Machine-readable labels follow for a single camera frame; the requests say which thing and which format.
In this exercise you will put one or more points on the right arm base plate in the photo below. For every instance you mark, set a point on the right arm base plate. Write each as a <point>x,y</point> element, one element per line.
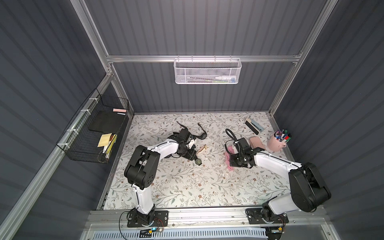
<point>265,216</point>

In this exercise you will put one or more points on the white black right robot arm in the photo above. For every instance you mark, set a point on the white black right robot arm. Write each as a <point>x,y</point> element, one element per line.
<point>308,189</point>

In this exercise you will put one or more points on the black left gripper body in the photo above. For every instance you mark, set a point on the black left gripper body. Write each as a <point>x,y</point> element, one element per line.
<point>190,153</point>

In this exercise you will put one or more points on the pink case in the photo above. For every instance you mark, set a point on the pink case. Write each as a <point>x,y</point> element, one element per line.
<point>256,142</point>

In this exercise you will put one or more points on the black notebook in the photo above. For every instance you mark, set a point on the black notebook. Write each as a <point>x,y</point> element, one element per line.
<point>107,122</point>

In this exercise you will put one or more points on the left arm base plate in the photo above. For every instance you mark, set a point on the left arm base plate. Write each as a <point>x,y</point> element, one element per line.
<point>153,219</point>

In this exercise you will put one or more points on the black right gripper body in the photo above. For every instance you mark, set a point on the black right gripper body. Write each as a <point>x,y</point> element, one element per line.
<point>237,160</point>

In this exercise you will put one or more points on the coloured markers bunch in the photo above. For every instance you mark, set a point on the coloured markers bunch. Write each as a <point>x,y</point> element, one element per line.
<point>283,136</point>

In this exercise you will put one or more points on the black narrow strap watch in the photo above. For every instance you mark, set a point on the black narrow strap watch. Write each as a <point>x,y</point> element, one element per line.
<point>191,143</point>

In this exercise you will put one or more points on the pink cloth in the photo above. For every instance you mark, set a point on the pink cloth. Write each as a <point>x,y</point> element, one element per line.
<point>232,150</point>

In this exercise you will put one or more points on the black wire basket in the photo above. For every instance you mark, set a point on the black wire basket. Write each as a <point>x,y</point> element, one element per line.
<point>93,133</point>

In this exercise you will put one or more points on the green dial watch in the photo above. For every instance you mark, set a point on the green dial watch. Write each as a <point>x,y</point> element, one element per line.
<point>198,162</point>

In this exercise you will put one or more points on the beige strap watch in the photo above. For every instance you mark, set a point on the beige strap watch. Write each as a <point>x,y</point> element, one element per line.
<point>202,149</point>

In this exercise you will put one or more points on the yellow sticky note pad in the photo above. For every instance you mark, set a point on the yellow sticky note pad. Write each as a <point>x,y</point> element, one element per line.
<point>105,140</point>

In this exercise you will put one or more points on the black strap wristwatch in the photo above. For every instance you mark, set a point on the black strap wristwatch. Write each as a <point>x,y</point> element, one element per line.
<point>201,133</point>

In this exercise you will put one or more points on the pink pen cup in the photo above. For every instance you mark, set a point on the pink pen cup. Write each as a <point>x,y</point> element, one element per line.
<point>275,145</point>

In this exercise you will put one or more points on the white wire basket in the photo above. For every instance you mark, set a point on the white wire basket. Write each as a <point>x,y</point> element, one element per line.
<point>207,71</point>

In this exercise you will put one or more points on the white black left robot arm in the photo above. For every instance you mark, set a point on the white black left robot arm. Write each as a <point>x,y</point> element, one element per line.
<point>142,167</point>

